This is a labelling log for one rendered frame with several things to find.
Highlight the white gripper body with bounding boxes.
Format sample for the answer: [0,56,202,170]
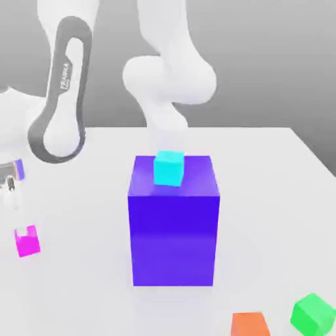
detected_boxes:
[0,189,24,228]

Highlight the small magenta cube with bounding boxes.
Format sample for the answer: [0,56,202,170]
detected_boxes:
[14,224,42,259]

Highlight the small cyan cube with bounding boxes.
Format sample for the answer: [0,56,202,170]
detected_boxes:
[152,150,185,188]

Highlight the small orange cube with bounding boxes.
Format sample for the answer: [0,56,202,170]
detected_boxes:
[230,311,272,336]

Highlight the small green cube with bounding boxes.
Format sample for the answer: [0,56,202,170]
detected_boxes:
[289,292,336,336]

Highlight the large purple box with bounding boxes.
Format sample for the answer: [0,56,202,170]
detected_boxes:
[127,155,221,287]

